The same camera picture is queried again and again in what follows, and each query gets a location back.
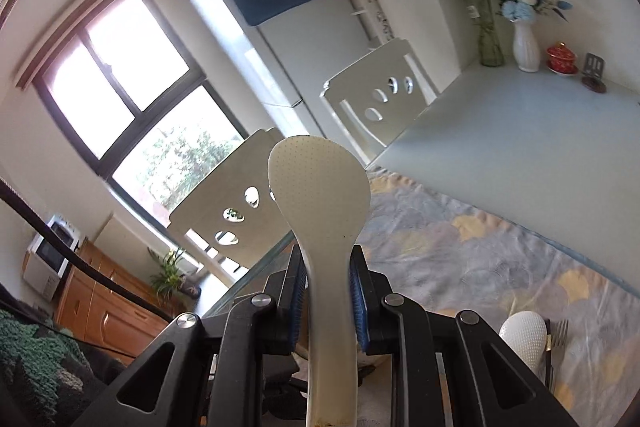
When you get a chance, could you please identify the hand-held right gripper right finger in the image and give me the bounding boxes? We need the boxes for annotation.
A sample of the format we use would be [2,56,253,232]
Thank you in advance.
[350,246,576,427]

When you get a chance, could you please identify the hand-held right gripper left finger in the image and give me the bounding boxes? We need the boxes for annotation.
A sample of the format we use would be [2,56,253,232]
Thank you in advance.
[72,244,308,427]

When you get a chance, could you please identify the white rice paddle holed handle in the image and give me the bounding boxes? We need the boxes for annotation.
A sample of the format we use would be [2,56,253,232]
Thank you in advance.
[266,135,372,427]

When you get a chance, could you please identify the white dotted rice paddle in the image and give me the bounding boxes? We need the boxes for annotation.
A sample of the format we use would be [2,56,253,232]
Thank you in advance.
[498,311,548,385]

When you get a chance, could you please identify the steel fork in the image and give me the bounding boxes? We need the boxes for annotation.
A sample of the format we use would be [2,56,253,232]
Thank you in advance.
[550,318,571,358]

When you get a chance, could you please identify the patterned grey tablecloth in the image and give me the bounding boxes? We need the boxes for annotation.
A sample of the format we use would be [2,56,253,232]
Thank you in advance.
[345,167,640,427]

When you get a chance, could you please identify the white dining chair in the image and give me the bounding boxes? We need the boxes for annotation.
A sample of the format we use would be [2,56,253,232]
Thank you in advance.
[166,127,301,284]
[320,38,442,164]

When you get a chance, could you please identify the green potted plant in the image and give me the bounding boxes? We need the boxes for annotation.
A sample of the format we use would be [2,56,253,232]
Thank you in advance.
[146,246,202,308]

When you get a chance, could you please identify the wooden cabinet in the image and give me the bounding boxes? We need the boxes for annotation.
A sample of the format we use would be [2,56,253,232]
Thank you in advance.
[54,239,177,364]

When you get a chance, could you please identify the white fridge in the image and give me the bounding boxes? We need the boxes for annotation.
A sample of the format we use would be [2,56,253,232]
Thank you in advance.
[189,0,373,142]

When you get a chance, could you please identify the white microwave oven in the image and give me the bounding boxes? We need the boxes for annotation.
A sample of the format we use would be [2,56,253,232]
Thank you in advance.
[21,214,87,304]

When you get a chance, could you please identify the dark framed window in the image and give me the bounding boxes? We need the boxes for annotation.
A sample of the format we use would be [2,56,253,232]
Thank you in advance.
[32,0,248,212]

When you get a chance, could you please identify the white ribbed vase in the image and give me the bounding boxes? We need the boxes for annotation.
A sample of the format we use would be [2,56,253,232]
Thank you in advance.
[512,19,542,73]

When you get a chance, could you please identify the red lidded teacup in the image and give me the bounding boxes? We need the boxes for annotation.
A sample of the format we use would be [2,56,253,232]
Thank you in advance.
[545,41,581,76]

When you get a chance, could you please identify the black phone stand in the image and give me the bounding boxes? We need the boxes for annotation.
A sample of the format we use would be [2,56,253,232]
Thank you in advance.
[581,53,609,94]

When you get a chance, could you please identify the white wall hanging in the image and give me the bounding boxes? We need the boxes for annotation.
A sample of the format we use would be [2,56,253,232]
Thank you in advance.
[348,0,396,44]

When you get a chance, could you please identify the wooden curtain rail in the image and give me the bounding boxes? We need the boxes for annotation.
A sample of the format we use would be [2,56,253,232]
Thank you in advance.
[12,0,167,90]

